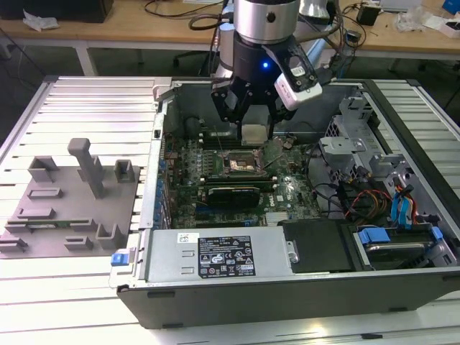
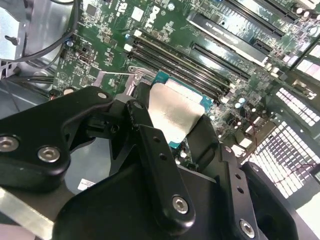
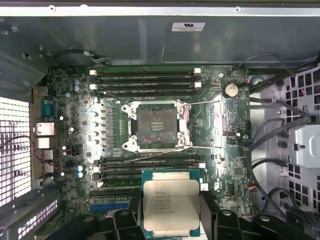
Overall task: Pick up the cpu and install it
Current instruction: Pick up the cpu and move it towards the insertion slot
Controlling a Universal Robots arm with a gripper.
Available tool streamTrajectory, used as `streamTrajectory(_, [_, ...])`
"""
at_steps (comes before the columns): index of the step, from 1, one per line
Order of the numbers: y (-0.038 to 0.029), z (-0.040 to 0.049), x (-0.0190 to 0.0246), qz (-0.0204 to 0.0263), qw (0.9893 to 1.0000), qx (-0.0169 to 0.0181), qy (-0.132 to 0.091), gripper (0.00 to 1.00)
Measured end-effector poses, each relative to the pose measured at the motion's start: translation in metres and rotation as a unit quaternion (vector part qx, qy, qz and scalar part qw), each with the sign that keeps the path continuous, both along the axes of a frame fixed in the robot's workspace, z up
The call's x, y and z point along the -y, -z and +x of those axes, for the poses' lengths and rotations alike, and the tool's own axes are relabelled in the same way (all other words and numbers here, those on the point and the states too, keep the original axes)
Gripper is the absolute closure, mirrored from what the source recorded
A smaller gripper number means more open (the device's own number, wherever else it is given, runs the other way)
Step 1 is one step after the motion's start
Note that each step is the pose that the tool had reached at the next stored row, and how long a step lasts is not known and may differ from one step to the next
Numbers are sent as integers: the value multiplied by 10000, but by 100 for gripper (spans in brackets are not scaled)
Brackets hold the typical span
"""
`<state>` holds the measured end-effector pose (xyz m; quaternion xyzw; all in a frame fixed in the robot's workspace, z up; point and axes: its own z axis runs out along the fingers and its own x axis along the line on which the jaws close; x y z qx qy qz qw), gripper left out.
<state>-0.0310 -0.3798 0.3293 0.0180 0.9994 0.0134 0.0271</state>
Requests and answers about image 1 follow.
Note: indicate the silver CPU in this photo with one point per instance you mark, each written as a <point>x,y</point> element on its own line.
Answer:
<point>254,134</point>

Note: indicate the small black box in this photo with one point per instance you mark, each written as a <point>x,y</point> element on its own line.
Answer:
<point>366,15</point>

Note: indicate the silver chipset heatsink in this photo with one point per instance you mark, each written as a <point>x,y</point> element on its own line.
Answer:
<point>276,218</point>

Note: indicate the silver drive cage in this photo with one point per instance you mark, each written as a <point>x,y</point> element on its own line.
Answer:
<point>341,143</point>

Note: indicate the black graphics card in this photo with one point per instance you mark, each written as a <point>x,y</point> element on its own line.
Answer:
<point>233,196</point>

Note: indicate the green motherboard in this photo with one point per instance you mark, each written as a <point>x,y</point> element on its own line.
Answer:
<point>187,169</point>

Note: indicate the large black box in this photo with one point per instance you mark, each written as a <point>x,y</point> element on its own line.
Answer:
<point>54,9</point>

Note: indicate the black PC case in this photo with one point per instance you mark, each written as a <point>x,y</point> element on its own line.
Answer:
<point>287,302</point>

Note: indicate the clear plastic bags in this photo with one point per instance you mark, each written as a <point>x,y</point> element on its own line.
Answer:
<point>409,18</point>

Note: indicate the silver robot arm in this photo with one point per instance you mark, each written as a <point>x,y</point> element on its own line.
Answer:
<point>266,18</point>

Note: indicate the hard disk in blue carrier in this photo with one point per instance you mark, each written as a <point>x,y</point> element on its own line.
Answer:
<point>391,251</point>

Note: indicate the grey parts rack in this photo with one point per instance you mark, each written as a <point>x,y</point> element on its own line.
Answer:
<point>72,215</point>

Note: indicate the green RAM stick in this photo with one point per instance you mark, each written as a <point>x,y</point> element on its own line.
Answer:
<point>54,224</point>

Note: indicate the silver power supply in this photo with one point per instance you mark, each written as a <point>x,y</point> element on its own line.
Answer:
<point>169,257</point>

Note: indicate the coin battery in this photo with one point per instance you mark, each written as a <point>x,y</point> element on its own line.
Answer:
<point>287,144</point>

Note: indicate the small black adapter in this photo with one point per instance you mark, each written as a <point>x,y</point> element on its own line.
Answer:
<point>353,37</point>

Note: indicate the crumpled white paper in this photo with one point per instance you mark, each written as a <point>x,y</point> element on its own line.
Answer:
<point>39,21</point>

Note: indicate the black drive bay cover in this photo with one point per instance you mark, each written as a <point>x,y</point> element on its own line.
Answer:
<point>316,244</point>

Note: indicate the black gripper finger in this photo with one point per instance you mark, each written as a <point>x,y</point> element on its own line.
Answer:
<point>226,104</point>
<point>275,111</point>

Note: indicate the white box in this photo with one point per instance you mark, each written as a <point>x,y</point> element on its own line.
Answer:
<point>447,27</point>

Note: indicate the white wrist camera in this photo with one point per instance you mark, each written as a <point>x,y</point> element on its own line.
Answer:
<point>298,95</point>

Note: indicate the blue case latch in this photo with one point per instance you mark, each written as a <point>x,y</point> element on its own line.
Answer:
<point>119,259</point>

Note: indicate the wooden desk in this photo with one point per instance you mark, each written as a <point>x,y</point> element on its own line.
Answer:
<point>118,25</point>

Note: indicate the CPU socket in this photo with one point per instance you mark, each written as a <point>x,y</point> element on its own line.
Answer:
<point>239,163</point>

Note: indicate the blue box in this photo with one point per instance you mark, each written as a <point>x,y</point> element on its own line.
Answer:
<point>452,6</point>

